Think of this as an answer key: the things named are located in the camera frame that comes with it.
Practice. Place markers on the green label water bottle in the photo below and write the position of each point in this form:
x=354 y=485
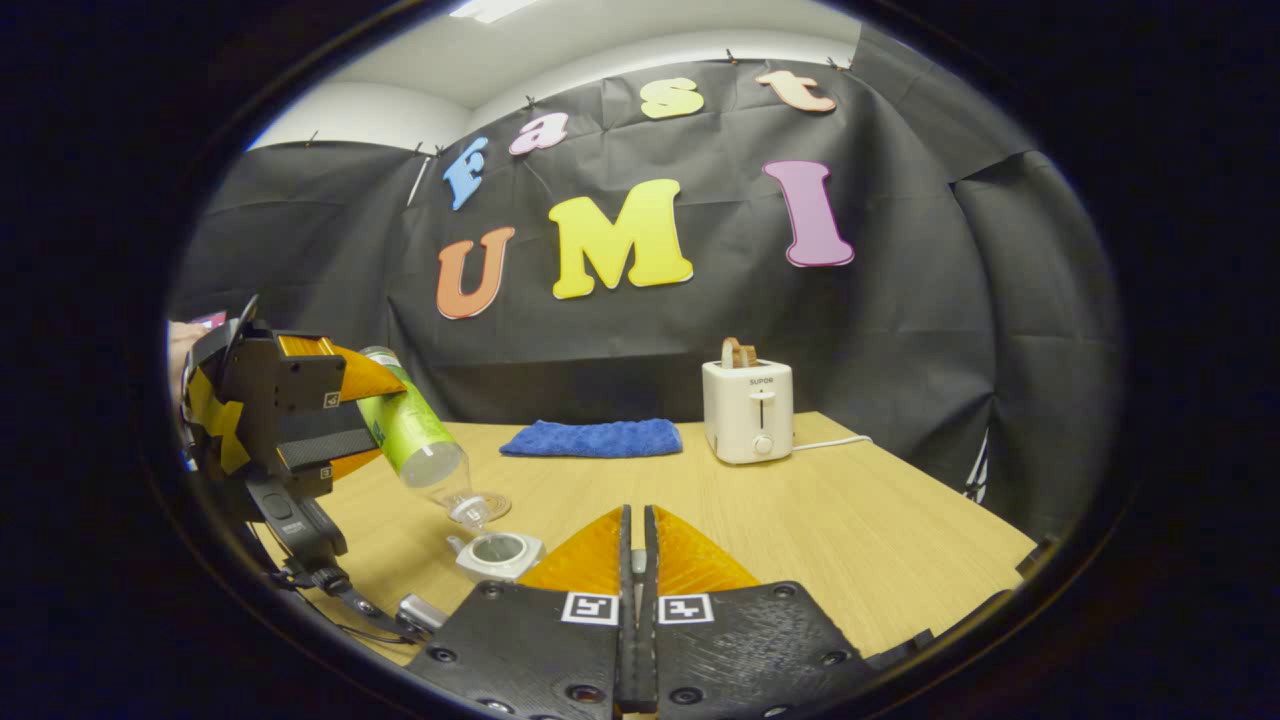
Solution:
x=415 y=430

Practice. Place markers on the grey ceramic teacup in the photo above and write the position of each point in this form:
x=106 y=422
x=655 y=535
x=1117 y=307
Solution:
x=497 y=556

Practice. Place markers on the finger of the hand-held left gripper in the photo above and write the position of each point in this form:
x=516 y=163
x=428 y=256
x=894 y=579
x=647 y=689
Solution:
x=290 y=385
x=325 y=450

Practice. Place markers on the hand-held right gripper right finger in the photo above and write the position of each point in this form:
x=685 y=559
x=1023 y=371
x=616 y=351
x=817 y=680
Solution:
x=740 y=650

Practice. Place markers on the toasted bread slice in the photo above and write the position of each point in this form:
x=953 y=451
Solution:
x=738 y=352

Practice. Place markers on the ceiling light panel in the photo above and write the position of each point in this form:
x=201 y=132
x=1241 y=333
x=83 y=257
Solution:
x=492 y=8

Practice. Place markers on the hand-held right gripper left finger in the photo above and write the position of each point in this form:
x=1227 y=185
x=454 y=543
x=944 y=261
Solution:
x=530 y=650

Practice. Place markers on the blue towel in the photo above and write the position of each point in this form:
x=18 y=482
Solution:
x=595 y=438

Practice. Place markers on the white toaster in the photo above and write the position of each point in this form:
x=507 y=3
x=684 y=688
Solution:
x=748 y=415

